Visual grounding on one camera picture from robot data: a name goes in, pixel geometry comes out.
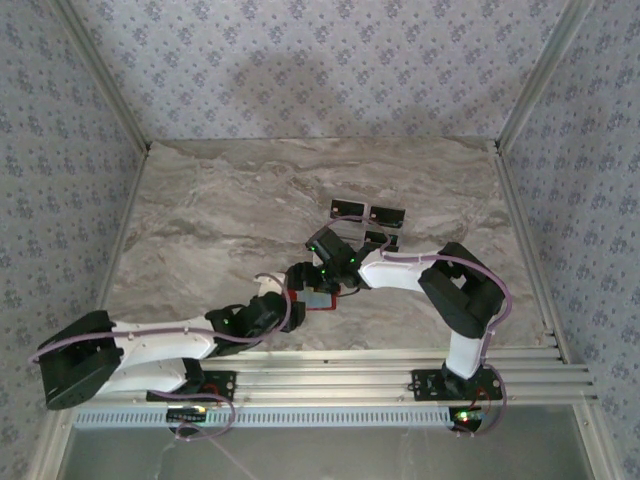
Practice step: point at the black VIP credit card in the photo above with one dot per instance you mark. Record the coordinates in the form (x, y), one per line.
(350, 207)
(387, 216)
(374, 238)

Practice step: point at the aluminium corner post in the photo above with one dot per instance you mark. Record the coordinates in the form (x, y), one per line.
(540, 75)
(110, 80)

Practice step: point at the red card holder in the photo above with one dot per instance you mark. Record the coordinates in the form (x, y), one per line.
(317, 301)

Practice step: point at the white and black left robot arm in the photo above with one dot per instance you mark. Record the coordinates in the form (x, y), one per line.
(165, 342)

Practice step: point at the aluminium extrusion base rails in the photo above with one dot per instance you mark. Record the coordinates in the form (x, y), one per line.
(325, 372)

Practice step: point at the grey metal panel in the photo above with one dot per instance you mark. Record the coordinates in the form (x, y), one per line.
(350, 455)

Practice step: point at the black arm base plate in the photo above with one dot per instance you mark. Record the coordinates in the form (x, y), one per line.
(225, 382)
(425, 385)

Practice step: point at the black controller board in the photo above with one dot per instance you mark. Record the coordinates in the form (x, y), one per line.
(467, 416)
(187, 415)

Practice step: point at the aluminium table side rail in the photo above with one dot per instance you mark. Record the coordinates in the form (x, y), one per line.
(117, 245)
(531, 250)

